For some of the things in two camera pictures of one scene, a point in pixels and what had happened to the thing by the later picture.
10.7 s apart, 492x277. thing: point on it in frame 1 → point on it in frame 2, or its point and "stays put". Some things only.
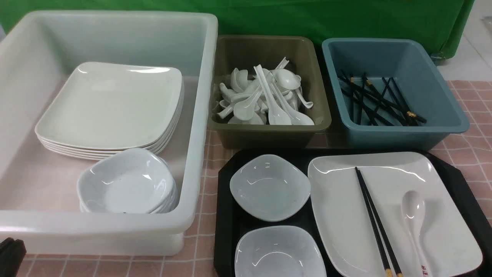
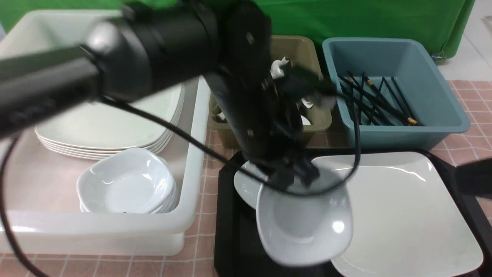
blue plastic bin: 390,94 stays put
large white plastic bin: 39,199 stays put
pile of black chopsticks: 387,107 stays put
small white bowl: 278,251 → 311,230
